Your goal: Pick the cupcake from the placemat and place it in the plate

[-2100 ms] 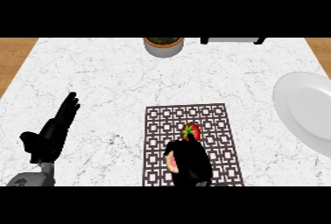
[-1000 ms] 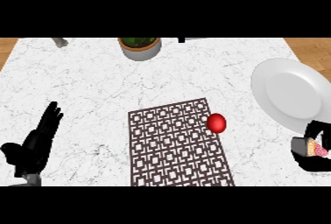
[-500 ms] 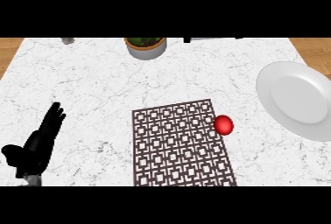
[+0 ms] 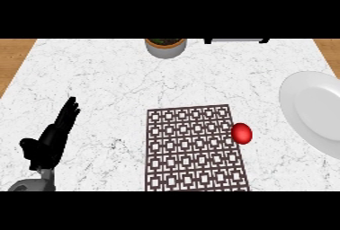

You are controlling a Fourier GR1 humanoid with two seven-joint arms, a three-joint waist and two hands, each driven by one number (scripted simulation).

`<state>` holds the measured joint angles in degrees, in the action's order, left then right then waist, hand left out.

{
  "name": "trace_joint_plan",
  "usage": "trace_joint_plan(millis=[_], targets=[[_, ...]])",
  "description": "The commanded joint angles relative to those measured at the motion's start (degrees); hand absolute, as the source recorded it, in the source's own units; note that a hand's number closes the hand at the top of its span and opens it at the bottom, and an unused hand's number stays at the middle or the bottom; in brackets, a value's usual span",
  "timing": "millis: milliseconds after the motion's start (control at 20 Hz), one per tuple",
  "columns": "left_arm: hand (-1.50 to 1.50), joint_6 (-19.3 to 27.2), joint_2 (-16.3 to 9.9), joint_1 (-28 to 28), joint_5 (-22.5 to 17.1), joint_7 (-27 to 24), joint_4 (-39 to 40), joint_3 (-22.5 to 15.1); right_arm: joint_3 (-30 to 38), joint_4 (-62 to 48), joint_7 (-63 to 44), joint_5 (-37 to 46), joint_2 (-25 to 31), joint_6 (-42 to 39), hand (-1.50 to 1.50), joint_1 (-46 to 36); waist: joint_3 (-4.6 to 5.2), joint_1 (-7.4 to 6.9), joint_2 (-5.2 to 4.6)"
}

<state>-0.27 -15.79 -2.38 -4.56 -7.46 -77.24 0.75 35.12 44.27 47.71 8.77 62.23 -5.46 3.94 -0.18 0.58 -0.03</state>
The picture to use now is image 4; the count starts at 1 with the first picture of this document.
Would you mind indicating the white plate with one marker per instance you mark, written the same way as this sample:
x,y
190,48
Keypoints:
x,y
317,111

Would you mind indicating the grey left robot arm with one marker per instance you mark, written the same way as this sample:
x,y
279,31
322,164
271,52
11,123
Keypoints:
x,y
38,182

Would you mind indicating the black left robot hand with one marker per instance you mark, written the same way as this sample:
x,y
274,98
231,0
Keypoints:
x,y
53,140

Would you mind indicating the grey plant pot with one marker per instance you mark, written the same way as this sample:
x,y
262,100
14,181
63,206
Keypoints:
x,y
166,47

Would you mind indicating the brown patterned placemat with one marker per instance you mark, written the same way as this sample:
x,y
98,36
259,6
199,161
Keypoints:
x,y
194,149

